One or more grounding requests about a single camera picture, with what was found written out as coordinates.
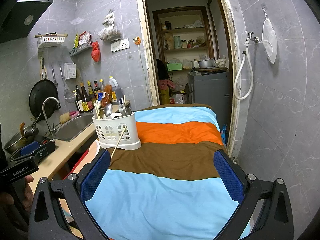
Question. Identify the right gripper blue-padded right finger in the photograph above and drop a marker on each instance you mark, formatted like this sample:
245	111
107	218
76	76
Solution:
231	174

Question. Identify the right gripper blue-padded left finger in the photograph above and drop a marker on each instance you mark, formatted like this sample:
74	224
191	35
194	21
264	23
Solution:
91	175

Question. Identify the light wooden chopstick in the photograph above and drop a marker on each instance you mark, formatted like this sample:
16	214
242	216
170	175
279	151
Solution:
116	146

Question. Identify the gold metal spoon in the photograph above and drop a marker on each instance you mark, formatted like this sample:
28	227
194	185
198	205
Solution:
101	113

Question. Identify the person's left hand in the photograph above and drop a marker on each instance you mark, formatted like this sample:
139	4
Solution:
7	199

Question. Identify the frying pan on stove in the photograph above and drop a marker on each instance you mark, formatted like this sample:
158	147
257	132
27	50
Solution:
23	137

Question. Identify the chrome sink faucet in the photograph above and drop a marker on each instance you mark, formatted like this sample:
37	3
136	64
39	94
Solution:
51	129

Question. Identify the stainless steel sink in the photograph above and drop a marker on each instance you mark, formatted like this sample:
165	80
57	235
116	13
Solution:
72	128

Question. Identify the white plastic utensil caddy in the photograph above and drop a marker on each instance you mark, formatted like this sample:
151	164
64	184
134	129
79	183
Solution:
117	128

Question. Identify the yellow sponge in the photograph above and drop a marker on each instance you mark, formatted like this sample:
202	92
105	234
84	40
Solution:
64	118

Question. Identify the striped blue orange brown cloth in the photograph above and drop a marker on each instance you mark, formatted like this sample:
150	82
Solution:
169	187

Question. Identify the dark soy sauce bottle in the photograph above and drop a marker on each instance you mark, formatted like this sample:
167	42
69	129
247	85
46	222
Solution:
86	100

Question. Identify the black wok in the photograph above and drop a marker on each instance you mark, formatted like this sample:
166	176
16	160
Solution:
40	91

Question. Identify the hanging mesh strainer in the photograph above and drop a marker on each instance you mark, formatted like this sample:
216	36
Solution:
67	94

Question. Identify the silver metal fork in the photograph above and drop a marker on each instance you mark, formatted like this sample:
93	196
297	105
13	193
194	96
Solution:
121	107

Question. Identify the yellow-cap sauce bottle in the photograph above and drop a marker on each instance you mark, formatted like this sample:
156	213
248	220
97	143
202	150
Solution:
91	92

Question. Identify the orange-red spice bag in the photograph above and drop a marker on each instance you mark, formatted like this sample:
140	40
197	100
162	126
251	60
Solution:
107	96

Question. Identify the grey metal cabinet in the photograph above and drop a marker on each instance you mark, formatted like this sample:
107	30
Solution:
213	90

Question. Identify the large dark vinegar jug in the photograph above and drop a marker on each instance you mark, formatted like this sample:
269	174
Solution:
117	94

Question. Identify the red-label sauce bottle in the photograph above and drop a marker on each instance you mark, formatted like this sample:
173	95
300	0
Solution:
97	89

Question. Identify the metal cooking pot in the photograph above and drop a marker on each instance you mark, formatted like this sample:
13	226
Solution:
208	63

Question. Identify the green box on shelf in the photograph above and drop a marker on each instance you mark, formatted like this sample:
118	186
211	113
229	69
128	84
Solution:
174	66

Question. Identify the red plastic bag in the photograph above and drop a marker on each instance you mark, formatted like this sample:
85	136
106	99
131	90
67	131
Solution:
95	53

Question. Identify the hanging white mesh bag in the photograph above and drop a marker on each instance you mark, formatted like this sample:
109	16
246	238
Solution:
269	39

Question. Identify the black range hood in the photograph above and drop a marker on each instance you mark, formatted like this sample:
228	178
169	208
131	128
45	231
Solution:
22	18

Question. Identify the hanging clear bag of goods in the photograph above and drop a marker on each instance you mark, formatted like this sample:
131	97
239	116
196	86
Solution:
110	32

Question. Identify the white wall box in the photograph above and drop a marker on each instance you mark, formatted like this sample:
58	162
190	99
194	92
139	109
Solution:
69	71

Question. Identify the white plastic wall basket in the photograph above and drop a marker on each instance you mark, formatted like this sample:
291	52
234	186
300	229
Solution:
52	40

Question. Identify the grey wall shelf rack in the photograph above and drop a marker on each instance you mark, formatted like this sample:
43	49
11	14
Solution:
81	48

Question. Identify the metal wall tap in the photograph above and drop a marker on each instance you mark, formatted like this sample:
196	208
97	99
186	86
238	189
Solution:
252	37

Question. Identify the white wall socket panel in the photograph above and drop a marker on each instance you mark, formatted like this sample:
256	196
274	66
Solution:
120	45

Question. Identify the orange wall plug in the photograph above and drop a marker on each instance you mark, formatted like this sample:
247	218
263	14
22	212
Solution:
137	40

